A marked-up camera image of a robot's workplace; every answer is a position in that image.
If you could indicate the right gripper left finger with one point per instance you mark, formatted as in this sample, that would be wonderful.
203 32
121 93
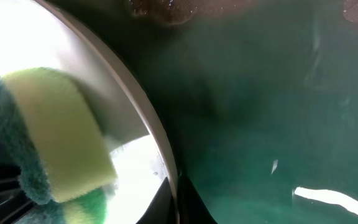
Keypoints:
161 209

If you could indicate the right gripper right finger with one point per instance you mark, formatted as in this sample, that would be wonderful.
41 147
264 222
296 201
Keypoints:
192 209

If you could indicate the green yellow sponge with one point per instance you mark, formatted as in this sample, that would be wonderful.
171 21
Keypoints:
49 132

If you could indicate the white plate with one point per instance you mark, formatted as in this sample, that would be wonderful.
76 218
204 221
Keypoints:
35 34

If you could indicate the large dark serving tray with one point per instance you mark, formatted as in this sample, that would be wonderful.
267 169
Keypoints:
259 99

